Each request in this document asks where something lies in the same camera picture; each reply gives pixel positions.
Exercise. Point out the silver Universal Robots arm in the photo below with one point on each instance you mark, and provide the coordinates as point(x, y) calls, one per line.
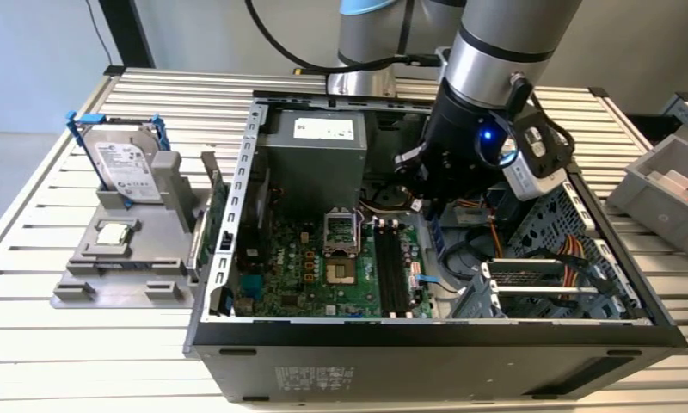
point(494, 64)

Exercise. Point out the grey power supply unit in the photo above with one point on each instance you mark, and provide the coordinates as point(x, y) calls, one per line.
point(315, 172)

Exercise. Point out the black table corner cap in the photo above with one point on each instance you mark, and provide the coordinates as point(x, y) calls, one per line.
point(598, 91)
point(115, 70)

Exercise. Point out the metal disk bay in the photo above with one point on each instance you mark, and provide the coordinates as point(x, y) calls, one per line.
point(527, 275)

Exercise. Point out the CPU socket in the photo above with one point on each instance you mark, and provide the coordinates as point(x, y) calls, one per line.
point(342, 269)

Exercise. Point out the white block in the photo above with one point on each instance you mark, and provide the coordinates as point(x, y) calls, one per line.
point(671, 180)

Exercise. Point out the grey plastic bin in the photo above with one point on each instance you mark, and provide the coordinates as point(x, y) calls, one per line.
point(654, 215)

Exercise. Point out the green motherboard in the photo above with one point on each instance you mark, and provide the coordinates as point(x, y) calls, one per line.
point(298, 275)

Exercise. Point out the green graphics card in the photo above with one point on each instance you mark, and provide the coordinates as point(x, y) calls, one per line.
point(218, 193)

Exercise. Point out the blue expansion slot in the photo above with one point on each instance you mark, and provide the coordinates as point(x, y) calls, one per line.
point(252, 286)

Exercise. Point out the black open PC case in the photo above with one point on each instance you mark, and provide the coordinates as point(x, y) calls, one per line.
point(379, 357)

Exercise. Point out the silver hard disk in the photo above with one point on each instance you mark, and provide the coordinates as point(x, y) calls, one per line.
point(120, 163)

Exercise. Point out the grey parts rack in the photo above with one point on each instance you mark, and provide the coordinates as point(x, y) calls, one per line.
point(150, 241)

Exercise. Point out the blue disk carrier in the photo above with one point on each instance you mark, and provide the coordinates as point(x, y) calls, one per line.
point(92, 117)

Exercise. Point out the silver CPU chip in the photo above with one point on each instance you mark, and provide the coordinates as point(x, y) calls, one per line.
point(112, 234)

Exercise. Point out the black frame post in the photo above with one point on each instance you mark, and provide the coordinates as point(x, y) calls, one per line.
point(127, 34)

